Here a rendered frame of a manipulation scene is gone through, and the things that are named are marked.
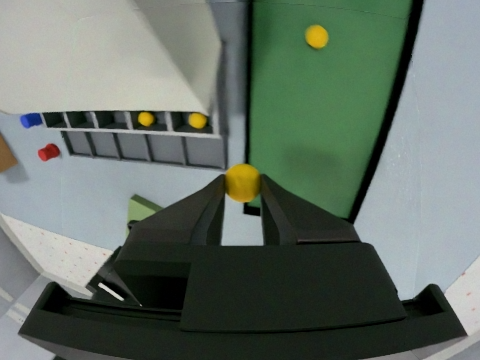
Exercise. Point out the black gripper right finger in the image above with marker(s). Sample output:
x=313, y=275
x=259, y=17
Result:
x=292, y=220

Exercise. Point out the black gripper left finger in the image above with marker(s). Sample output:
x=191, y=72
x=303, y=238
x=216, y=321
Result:
x=187, y=220

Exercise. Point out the red plug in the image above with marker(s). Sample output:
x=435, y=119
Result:
x=49, y=152

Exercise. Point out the brown cardboard box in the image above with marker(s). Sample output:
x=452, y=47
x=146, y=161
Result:
x=7, y=159

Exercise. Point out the blue plug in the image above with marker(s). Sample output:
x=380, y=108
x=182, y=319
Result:
x=32, y=119

